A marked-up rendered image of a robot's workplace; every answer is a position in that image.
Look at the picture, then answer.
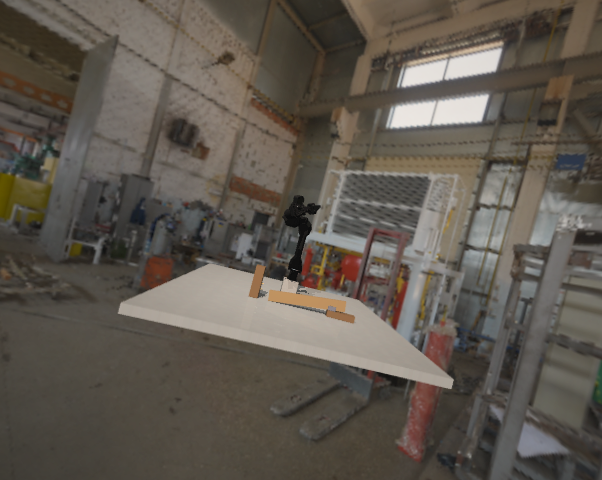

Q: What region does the long light wooden rail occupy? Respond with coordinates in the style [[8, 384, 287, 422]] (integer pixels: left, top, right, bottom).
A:
[[268, 290, 346, 312]]

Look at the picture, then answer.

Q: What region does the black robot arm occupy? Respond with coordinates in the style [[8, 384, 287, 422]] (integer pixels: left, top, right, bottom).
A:
[[282, 195, 312, 282]]

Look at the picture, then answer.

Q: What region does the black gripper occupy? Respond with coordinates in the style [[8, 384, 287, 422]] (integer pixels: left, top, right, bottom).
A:
[[289, 203, 321, 218]]

